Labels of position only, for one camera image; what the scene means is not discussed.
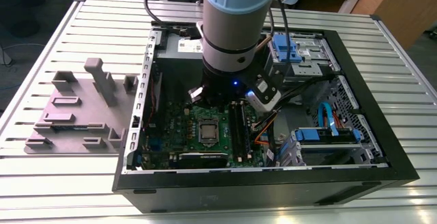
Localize orange data wire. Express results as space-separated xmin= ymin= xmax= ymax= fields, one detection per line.
xmin=254 ymin=116 xmax=275 ymax=147

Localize black office chair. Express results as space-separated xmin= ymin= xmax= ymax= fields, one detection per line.
xmin=0 ymin=0 xmax=47 ymax=38

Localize wooden cabinet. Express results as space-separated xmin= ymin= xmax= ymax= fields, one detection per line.
xmin=351 ymin=0 xmax=437 ymax=50

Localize grey power supply unit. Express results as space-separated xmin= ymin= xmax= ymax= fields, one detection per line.
xmin=152 ymin=32 xmax=226 ymax=104

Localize tan braided arm cable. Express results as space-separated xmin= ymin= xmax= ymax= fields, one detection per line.
xmin=255 ymin=35 xmax=272 ymax=52

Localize red orange disk wires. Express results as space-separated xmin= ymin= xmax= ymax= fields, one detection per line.
xmin=333 ymin=113 xmax=346 ymax=130

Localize black RAM slot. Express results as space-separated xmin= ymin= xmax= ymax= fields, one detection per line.
xmin=228 ymin=100 xmax=242 ymax=161
xmin=238 ymin=101 xmax=252 ymax=159
xmin=234 ymin=100 xmax=247 ymax=160

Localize blue expansion slot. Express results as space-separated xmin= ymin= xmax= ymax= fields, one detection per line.
xmin=150 ymin=136 xmax=163 ymax=151

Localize black PC case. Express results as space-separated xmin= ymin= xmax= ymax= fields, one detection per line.
xmin=111 ymin=20 xmax=419 ymax=214

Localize RAM stick with label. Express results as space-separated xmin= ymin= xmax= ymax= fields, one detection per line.
xmin=49 ymin=125 xmax=92 ymax=132

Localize black graphics card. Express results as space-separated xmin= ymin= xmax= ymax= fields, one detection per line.
xmin=168 ymin=151 xmax=230 ymax=170

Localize blue plastic drive latch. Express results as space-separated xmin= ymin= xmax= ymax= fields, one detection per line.
xmin=271 ymin=34 xmax=305 ymax=63

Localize silver metal drive cage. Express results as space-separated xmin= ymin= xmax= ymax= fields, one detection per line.
xmin=264 ymin=31 xmax=342 ymax=89

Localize blue flat data wire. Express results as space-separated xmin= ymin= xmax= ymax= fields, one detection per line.
xmin=317 ymin=101 xmax=341 ymax=137

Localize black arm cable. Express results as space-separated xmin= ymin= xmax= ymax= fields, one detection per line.
xmin=267 ymin=0 xmax=294 ymax=61
xmin=143 ymin=0 xmax=200 ymax=39

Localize green motherboard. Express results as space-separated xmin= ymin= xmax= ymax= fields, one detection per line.
xmin=140 ymin=98 xmax=266 ymax=170

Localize silver topped CPU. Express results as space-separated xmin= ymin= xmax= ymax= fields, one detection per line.
xmin=200 ymin=123 xmax=216 ymax=140

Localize red black twisted wire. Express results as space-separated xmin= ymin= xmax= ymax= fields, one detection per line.
xmin=146 ymin=87 xmax=158 ymax=134

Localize grey parts rack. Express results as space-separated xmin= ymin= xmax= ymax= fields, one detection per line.
xmin=24 ymin=57 xmax=144 ymax=155

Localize silver metal disk bay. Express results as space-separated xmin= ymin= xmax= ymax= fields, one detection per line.
xmin=289 ymin=129 xmax=375 ymax=167

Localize hard disk in blue carrier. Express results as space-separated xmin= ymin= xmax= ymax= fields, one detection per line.
xmin=294 ymin=128 xmax=362 ymax=144

